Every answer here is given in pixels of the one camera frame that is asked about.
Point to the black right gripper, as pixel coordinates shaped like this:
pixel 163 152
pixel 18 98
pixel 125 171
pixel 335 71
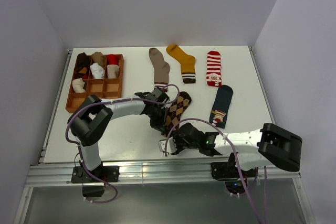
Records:
pixel 176 136

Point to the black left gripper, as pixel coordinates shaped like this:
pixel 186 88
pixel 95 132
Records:
pixel 160 125

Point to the brown argyle sock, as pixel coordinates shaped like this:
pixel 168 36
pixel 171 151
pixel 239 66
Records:
pixel 175 111

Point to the wooden compartment tray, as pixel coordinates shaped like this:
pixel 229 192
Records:
pixel 102 88

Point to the cream brown striped sock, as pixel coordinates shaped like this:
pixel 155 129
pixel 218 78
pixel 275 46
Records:
pixel 78 85

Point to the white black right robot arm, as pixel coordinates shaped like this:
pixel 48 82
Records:
pixel 270 145

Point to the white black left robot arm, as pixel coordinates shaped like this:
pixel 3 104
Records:
pixel 88 123

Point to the rolled cream socks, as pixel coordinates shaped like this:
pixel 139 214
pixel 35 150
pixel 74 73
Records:
pixel 113 71

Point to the rolled red socks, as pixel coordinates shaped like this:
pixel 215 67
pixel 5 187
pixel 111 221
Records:
pixel 112 59

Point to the rolled white socks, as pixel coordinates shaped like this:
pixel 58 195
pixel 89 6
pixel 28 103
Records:
pixel 97 71

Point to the rolled taupe socks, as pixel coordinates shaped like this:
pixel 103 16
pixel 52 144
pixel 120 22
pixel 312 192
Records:
pixel 99 58

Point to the rolled dark argyle socks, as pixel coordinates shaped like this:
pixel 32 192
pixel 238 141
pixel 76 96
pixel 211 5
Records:
pixel 81 69

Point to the taupe sock with striped cuff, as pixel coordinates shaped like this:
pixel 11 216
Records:
pixel 161 69

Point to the navy blue sock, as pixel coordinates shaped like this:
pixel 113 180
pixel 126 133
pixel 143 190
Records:
pixel 219 111

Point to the mustard yellow sock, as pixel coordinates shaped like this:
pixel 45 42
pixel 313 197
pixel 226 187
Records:
pixel 187 63

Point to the red white striped sock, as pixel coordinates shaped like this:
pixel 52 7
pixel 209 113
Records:
pixel 213 69

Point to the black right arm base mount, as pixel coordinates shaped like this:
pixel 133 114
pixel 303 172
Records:
pixel 224 172

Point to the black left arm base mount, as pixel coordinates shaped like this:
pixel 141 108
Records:
pixel 106 173

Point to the aluminium frame rail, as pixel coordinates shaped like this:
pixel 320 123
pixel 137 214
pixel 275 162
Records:
pixel 140 172

